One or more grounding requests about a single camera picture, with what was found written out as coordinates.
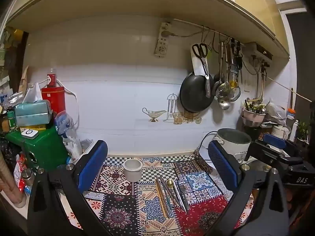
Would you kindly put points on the white mug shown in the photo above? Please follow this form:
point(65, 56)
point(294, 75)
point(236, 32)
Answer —
point(279, 131)

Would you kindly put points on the thin wooden stick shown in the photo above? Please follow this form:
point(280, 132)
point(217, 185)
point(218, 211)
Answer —
point(283, 86)

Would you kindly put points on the white hanging rail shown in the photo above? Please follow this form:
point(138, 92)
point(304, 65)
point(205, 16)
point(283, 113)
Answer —
point(196, 25)

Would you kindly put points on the white rice cooker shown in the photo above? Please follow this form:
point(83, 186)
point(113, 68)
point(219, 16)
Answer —
point(236, 150)

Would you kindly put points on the upper kitchen cabinet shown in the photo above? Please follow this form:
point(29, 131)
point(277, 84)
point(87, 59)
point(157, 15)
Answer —
point(147, 0)

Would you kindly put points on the metal peeler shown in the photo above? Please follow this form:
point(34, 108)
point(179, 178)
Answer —
point(233, 67)

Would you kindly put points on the teal tissue box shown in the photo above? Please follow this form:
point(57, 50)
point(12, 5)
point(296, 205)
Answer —
point(32, 114)

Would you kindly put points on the gold spoon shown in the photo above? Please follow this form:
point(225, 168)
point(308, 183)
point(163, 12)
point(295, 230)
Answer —
point(169, 182)

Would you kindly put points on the red snack packet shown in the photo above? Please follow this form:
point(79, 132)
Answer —
point(18, 177)

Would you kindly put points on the pink utensil bowl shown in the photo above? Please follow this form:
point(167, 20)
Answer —
point(252, 118)

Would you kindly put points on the beige power strip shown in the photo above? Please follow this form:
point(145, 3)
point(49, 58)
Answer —
point(162, 44)

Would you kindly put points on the cluttered wall shelf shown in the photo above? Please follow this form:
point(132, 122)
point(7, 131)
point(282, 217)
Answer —
point(7, 61)

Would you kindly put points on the green-lid spice jar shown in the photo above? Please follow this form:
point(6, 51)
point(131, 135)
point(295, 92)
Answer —
point(11, 123)

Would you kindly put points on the green metal box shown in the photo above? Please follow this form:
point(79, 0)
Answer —
point(46, 150)

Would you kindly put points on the kitchenware wall sticker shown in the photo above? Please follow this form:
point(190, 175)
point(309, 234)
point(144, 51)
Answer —
point(153, 114)

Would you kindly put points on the patterned patchwork table mat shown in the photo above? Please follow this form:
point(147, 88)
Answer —
point(118, 209)

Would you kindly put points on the steel skimmer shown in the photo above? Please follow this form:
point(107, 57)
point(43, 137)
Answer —
point(222, 88)

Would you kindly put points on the small white device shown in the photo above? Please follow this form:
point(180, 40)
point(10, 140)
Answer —
point(29, 133)

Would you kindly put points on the red tin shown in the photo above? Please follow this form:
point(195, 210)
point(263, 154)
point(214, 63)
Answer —
point(53, 100)

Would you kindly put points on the flat yellow box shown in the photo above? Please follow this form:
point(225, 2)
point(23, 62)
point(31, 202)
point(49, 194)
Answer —
point(40, 127)

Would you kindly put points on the white tissue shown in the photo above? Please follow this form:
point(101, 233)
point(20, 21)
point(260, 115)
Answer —
point(33, 94)

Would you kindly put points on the wooden spoon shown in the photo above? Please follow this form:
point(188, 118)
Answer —
point(263, 83)

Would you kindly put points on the white ceramic cup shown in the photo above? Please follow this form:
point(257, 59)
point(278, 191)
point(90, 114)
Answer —
point(133, 173)

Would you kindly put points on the grey plastic bag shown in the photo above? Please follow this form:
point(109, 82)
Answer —
point(275, 113)

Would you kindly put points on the small green plant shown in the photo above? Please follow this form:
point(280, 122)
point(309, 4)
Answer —
point(302, 127)

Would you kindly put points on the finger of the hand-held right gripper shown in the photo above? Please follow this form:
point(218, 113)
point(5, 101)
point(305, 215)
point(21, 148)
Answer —
point(274, 140)
point(265, 153)

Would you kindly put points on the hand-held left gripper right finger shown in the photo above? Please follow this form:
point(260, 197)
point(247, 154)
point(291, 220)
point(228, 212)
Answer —
point(224, 168)

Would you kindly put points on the brown paper bag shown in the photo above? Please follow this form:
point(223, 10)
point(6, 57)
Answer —
point(23, 81)

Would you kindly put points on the yellow chopstick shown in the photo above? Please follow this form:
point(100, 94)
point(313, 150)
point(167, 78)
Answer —
point(160, 199)

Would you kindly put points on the mesh strainer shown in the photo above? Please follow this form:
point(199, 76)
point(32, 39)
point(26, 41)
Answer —
point(236, 95)

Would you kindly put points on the clear blue-print plastic bag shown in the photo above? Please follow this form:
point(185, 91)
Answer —
point(70, 137)

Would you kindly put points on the beige cylinder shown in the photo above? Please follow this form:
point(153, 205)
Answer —
point(9, 186)

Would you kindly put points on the red-label plastic bottle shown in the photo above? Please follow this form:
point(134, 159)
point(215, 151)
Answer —
point(51, 80)

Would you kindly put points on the black frying pan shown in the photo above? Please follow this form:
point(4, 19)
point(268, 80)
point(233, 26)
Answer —
point(194, 95)

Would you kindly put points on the bundle of cutlery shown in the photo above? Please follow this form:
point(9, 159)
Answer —
point(251, 107)

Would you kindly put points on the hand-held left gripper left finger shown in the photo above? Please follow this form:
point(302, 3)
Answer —
point(92, 168)

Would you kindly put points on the small steel cup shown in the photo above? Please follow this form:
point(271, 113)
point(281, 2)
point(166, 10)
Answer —
point(27, 177)

